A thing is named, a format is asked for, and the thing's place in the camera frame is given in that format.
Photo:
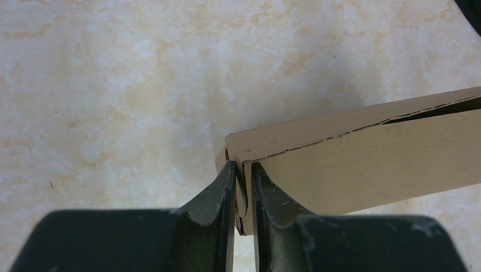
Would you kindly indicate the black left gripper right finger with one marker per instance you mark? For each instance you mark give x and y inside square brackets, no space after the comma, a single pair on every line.
[289,237]

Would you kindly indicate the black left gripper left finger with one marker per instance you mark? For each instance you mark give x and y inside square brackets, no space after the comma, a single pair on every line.
[199,236]

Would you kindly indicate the black cloth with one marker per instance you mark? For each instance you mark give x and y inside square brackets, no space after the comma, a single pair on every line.
[471,10]

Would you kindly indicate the brown cardboard box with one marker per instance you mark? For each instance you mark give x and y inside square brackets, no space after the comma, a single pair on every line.
[357,159]

